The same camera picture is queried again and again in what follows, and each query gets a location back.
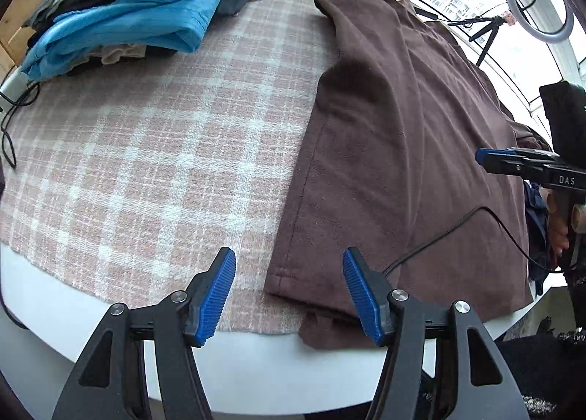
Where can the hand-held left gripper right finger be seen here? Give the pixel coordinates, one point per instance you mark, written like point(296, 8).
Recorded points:
point(364, 296)

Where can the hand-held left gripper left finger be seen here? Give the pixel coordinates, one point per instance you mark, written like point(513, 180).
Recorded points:
point(215, 296)

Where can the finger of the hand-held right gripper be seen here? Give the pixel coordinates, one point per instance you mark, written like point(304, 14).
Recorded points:
point(503, 161)

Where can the brown sweater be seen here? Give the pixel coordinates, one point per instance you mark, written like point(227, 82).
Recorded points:
point(389, 149)

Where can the stack of folded clothes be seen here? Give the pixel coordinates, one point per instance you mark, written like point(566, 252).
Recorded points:
point(151, 12)

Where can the person's right hand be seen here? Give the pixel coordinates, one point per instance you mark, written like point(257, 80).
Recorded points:
point(556, 227)

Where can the dark blue garment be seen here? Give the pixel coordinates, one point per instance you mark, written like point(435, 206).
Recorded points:
point(535, 214)

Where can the black tripod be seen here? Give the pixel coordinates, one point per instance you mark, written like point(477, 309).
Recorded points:
point(487, 33)

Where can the pink plaid blanket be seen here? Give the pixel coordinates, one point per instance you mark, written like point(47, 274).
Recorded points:
point(160, 149)

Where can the person's black knit sweater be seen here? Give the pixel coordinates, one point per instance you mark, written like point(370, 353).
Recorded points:
point(545, 374)

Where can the beige folded garment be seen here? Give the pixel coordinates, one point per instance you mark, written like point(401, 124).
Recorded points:
point(119, 52)

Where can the white extension socket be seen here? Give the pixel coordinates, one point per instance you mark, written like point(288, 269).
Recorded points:
point(11, 86)

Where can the pine plank board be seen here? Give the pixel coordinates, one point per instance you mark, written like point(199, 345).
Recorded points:
point(27, 3)

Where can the white window frame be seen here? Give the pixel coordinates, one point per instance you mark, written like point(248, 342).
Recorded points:
point(517, 76)

